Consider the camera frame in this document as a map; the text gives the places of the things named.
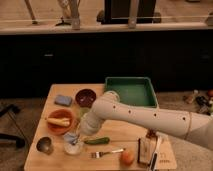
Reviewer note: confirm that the brown crumbly food pile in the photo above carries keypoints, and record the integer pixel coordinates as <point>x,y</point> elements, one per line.
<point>151,134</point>

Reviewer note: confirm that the small metal cup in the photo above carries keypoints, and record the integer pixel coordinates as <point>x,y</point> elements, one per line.
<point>44,145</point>

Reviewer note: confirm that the dark maroon bowl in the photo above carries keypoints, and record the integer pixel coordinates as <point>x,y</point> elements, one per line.
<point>85,97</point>

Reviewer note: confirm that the small green cup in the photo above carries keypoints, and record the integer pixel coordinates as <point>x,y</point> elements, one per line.
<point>83,111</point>

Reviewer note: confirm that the wooden table board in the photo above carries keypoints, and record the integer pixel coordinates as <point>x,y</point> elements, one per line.
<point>121,134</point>

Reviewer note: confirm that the green cucumber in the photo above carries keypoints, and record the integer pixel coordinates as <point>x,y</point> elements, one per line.
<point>98,141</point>

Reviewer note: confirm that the yellow corn cob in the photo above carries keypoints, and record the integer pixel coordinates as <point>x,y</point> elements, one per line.
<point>64,122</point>

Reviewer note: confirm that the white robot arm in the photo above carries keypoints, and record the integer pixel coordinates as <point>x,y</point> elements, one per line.
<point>190,126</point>

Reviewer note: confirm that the black framed card holder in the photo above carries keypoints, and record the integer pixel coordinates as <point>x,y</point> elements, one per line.
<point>146,147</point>

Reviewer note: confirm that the orange bowl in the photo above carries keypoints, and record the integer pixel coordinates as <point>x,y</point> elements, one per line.
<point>60,113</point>

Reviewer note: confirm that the silver fork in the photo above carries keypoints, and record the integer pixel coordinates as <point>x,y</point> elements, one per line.
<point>100,154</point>

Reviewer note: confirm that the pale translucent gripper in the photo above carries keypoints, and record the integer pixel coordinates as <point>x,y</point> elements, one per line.
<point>80,137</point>

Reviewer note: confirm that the grey-blue towel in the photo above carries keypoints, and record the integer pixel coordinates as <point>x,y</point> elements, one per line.
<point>71,138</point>

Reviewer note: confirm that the green plastic tray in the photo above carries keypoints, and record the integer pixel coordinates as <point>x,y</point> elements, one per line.
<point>135,91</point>

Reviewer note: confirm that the blue sponge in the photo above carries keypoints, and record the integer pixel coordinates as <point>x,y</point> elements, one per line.
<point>63,100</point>

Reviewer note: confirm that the orange fruit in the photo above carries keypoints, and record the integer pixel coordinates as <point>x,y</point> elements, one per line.
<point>127,157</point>

